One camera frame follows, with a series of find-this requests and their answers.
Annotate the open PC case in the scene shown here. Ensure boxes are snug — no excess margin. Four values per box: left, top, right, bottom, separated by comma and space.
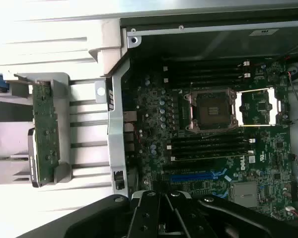
88, 4, 298, 224

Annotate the green Dell motherboard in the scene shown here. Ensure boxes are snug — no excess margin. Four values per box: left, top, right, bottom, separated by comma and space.
124, 57, 298, 219

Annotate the silver chipset heatsink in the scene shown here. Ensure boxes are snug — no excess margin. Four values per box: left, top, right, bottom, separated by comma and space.
229, 180, 259, 208

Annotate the white case wall sticker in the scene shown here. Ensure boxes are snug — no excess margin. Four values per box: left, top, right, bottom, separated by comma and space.
249, 28, 280, 37

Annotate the grey parts rack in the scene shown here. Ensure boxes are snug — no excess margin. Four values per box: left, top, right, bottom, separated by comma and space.
0, 71, 73, 186

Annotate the CPU socket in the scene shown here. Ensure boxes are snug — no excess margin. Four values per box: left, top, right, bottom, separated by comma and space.
178, 88, 239, 132

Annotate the blue expansion slot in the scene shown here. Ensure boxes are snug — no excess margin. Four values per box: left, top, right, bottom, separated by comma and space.
169, 168, 228, 184

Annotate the metal socket cover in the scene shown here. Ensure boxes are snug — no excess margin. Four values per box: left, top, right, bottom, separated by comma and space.
235, 88, 283, 127

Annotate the long black expansion slot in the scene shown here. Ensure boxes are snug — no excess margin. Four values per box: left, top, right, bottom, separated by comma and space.
162, 162, 216, 174

